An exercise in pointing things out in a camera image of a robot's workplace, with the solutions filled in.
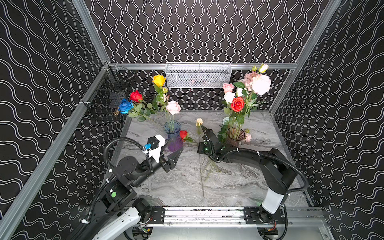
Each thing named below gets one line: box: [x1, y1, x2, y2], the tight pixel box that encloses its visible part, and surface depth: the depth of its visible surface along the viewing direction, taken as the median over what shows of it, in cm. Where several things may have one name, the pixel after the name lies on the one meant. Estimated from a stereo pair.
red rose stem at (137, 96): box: [129, 90, 156, 114], surface depth 72 cm
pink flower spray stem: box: [223, 63, 271, 133], surface depth 65 cm
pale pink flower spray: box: [165, 100, 181, 132], surface depth 80 cm
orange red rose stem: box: [230, 96, 245, 130], surface depth 65 cm
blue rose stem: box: [117, 98, 157, 124], surface depth 68 cm
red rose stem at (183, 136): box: [179, 130, 194, 142], surface depth 103 cm
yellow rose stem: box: [152, 74, 167, 112], surface depth 80 cm
